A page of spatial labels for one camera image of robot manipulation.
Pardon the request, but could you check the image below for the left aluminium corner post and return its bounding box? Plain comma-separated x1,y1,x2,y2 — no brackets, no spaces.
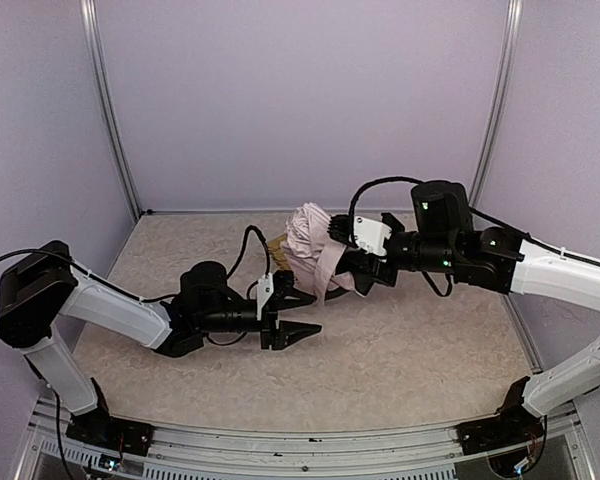
79,0,143,223

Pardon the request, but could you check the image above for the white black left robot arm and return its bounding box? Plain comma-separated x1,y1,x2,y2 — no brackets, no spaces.
0,241,322,417

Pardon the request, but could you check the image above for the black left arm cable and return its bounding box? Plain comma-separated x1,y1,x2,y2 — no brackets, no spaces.
0,224,276,341

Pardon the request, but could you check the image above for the pink folding umbrella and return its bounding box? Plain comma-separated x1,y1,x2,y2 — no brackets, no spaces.
283,202,347,305

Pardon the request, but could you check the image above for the woven bamboo tray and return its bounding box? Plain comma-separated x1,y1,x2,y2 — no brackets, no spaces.
267,234,292,271

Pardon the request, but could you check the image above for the aluminium front rail frame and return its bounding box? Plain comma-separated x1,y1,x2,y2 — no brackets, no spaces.
14,394,599,480

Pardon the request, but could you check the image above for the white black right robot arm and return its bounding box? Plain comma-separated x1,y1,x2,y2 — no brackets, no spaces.
328,179,600,418

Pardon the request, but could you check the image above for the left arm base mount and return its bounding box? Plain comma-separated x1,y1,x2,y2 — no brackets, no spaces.
66,378,155,457

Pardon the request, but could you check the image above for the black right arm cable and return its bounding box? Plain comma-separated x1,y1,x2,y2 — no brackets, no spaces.
347,175,600,296

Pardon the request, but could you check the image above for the right aluminium corner post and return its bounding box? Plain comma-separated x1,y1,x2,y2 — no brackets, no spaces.
468,0,524,208

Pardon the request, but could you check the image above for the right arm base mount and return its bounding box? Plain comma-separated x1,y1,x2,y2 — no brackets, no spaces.
455,376,546,455

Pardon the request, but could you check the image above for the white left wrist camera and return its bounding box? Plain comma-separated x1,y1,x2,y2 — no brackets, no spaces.
256,270,295,321

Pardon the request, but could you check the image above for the aluminium corner post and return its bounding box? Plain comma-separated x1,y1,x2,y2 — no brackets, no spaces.
468,0,524,208
79,0,143,223

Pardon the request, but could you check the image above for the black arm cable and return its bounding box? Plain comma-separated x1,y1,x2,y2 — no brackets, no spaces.
0,224,276,341
347,175,600,296

